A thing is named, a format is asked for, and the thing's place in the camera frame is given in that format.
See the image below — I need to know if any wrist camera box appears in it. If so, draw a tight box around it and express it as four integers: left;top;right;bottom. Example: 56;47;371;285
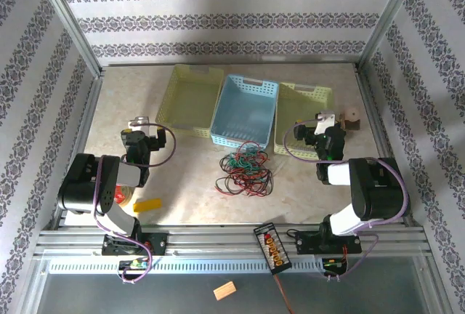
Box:
127;116;152;129
314;110;337;135

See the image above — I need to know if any black board with orange connectors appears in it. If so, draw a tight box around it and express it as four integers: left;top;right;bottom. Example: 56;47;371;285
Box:
253;222;291;276

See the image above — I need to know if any aluminium frame post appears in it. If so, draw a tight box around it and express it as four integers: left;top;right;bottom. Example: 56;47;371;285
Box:
357;0;429;73
31;0;105;79

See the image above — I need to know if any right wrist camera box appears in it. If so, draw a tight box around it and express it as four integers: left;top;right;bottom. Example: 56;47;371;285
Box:
314;110;337;135

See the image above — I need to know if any wide aluminium extrusion rail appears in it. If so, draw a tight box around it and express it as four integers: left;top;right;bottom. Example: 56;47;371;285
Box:
32;223;433;259

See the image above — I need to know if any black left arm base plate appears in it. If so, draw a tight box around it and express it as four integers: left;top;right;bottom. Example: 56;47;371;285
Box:
101;232;170;257

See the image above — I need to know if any red-brown wire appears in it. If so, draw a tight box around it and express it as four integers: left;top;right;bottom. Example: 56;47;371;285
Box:
274;273;296;314

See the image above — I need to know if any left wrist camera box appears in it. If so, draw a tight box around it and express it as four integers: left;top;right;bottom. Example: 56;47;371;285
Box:
127;116;152;129

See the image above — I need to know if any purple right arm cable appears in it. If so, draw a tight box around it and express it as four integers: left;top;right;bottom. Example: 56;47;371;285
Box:
282;119;410;282

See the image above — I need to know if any white slotted cable duct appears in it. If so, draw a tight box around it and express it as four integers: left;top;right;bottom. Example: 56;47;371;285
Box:
49;257;326;275

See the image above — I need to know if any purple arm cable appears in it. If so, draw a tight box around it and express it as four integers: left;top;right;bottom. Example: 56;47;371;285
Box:
92;123;178;286
282;119;410;282

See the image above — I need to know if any aluminium side rail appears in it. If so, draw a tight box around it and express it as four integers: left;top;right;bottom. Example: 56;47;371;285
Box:
354;66;413;228
50;73;105;230

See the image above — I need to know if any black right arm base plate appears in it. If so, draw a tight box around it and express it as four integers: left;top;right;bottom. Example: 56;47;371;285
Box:
294;230;363;256

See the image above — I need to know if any small wooden block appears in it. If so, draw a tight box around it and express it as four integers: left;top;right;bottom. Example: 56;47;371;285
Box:
213;281;238;301

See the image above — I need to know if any brown spool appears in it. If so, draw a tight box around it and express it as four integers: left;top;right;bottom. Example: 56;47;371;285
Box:
339;107;362;132

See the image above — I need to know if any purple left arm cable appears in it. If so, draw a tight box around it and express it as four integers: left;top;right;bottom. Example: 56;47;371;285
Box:
92;123;178;286

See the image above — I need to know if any thin aluminium rail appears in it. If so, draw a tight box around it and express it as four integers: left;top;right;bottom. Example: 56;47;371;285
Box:
101;61;360;70

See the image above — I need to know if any yellow-green perforated plastic basket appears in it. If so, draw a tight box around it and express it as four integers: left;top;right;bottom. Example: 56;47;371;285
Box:
273;81;333;157
155;65;225;139

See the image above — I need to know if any yellow block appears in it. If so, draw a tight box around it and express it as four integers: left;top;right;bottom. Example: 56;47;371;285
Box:
132;197;163;214

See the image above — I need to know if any blue perforated plastic basket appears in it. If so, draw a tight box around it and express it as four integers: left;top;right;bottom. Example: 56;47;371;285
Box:
210;73;280;148

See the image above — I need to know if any thin green cable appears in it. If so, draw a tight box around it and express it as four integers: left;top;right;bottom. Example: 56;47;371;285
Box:
235;145;270;169
221;148;255;175
232;153;272;180

